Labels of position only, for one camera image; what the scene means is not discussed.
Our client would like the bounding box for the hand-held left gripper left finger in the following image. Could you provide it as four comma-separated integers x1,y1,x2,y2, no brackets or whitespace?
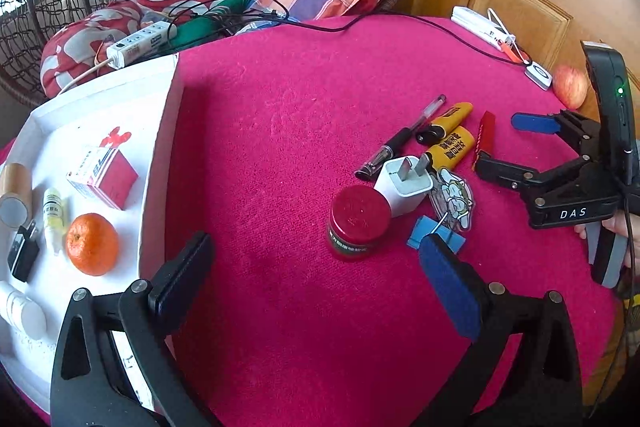
50,232,216,427

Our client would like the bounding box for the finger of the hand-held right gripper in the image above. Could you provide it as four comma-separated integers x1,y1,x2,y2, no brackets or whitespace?
474,155,601,195
511,109,601,158

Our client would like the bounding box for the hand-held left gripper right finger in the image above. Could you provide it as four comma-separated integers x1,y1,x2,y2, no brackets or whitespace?
419,233,583,427

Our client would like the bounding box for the red slim case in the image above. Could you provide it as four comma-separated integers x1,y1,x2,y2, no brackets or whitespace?
471,111,497,171

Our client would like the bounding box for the yellow lighter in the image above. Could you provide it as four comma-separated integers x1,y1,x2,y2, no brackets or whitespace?
416,102,474,145
424,126,476,170

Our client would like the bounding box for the blue binder clip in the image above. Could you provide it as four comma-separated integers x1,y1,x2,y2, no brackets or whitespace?
406,214,467,254

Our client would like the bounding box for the white charger plug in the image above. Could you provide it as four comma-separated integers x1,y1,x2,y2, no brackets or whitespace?
374,155,434,218

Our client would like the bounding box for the black clear pen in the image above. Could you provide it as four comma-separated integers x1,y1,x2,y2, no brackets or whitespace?
355,94,447,180

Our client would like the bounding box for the red jar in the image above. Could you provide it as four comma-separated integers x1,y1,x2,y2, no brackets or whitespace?
326,185,392,262

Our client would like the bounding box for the white tray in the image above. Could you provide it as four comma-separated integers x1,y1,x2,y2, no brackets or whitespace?
0,52,183,413

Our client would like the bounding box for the person's right hand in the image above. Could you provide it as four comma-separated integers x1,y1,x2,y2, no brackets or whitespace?
574,207,640,269

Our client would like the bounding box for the small white square device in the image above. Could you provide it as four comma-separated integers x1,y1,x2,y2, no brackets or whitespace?
524,62,553,92

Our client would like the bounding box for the red apple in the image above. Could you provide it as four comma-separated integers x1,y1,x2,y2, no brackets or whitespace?
552,64,589,110

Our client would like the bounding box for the orange tangerine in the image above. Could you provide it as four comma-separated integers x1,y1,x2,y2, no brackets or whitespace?
66,213,121,277

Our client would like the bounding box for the red white small box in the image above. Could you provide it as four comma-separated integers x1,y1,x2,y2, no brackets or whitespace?
66,146,140,211

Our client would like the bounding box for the white power bank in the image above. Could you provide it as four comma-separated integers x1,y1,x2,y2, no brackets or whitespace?
451,6,516,52

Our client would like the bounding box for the small white yellow bottle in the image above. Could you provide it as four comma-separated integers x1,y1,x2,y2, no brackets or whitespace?
42,188,68,256

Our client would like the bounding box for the black charger plug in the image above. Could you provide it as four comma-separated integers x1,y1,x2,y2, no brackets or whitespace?
7,219,41,283

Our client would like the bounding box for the white plastic bottle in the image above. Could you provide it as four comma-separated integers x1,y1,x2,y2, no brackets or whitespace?
0,281,47,341

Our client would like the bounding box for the tan tube with grey cap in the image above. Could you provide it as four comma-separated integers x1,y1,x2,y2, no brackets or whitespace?
0,163,33,228

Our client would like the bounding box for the magenta tablecloth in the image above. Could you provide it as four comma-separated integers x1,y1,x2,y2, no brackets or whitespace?
0,14,623,427

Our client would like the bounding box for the white power strip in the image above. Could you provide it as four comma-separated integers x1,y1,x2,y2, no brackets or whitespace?
106,21,172,68

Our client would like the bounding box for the green cloth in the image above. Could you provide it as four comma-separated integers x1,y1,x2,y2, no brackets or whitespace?
172,0,258,50

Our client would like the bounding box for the cartoon keychain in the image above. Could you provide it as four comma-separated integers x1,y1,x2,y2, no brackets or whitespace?
430,167,477,235

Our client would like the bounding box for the orange cable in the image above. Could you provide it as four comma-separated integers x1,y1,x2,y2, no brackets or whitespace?
500,39,533,66

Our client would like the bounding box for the long black cable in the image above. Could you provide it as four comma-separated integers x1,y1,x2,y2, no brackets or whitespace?
165,0,531,68

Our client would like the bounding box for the white cable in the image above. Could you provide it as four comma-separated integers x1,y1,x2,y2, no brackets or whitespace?
487,8,516,40

